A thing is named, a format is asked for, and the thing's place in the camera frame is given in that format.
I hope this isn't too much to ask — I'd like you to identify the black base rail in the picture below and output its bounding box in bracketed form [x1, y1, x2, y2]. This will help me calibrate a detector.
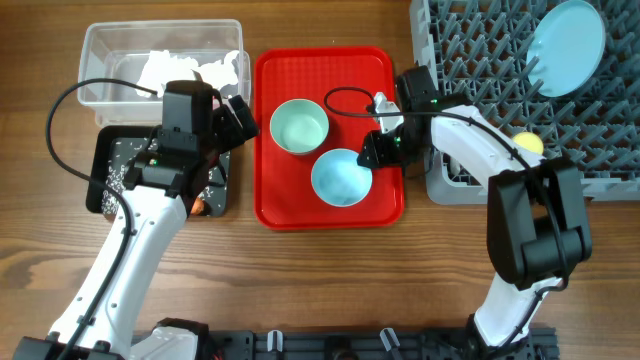
[199, 327, 560, 360]

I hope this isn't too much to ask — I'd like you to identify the white plastic spoon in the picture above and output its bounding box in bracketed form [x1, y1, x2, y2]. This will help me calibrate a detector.
[448, 157, 461, 176]

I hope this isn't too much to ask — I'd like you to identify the grey dishwasher rack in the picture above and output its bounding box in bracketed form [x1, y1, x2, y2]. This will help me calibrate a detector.
[409, 0, 639, 202]

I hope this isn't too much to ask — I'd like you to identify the orange carrot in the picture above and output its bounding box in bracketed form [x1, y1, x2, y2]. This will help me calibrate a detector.
[190, 198, 206, 216]

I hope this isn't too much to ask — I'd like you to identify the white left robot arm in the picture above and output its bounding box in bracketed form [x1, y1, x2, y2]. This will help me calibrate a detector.
[13, 80, 259, 359]

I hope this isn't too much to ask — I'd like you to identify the green bowl with rice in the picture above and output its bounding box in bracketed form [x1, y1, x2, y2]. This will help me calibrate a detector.
[269, 99, 330, 155]

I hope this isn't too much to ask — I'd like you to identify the white tissue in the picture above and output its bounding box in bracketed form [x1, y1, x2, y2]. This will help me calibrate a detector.
[137, 50, 239, 98]

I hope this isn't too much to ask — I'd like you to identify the red plastic tray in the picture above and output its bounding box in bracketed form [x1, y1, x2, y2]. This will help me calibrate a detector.
[253, 46, 405, 230]

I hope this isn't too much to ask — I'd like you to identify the clear plastic bin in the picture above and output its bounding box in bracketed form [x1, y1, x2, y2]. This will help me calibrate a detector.
[77, 19, 251, 127]

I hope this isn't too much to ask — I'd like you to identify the black plastic bin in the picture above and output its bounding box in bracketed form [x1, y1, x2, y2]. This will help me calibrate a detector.
[85, 126, 231, 217]

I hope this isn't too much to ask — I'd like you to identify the light blue plate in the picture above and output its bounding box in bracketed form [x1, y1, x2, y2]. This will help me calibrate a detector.
[526, 0, 606, 98]

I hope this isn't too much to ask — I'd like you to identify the yellow plastic cup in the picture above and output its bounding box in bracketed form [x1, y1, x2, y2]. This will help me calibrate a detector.
[512, 131, 544, 155]

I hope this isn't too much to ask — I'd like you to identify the light blue bowl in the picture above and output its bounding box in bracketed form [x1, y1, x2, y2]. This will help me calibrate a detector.
[311, 148, 373, 207]

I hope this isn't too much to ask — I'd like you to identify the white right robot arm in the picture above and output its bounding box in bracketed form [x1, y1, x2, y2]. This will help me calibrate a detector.
[357, 66, 592, 359]

